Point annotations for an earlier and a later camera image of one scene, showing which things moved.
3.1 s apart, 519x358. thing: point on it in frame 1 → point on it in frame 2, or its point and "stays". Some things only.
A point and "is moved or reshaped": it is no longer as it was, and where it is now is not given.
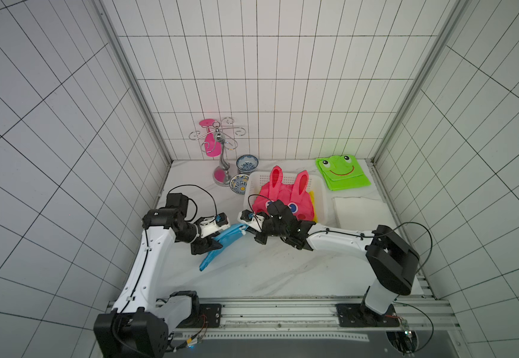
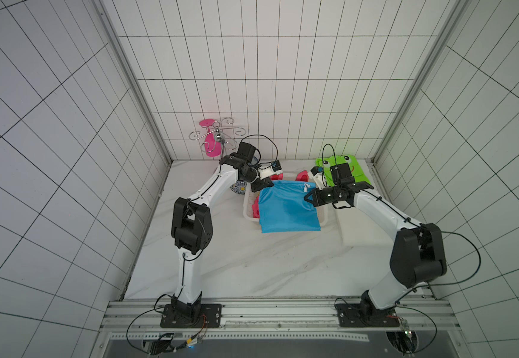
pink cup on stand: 212,148 stays
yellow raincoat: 312,197 is moved or reshaped
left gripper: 202,246 → 262,183
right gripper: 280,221 → 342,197
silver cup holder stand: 224,173 stays
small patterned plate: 238,183 stays
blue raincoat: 224,238 → 284,207
